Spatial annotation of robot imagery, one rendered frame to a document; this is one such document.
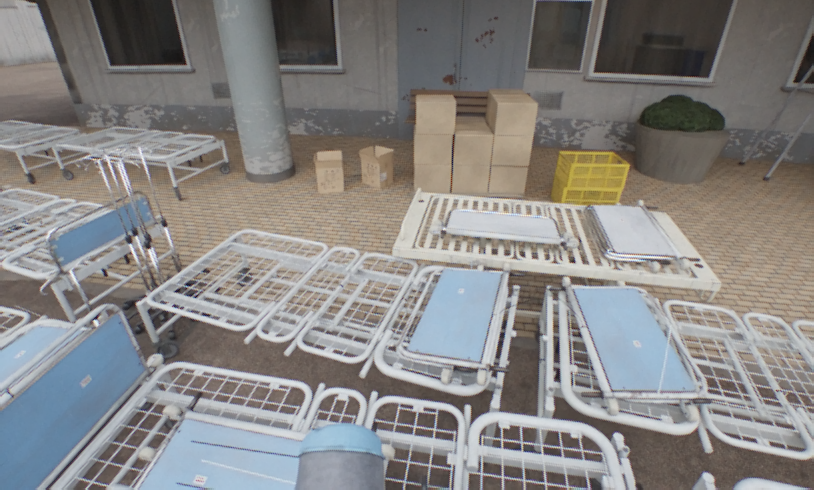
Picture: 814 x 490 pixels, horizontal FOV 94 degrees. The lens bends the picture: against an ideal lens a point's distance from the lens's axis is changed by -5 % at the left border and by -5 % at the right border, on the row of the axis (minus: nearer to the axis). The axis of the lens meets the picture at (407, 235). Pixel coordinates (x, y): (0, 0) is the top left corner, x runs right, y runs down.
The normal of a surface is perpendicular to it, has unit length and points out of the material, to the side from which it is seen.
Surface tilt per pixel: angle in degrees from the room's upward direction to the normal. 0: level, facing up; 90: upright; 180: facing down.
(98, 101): 90
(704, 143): 101
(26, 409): 90
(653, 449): 0
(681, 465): 0
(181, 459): 5
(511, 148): 90
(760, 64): 90
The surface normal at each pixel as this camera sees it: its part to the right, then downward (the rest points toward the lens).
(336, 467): 0.06, -0.87
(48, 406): 0.98, 0.09
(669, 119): -0.17, 0.21
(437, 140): -0.02, 0.50
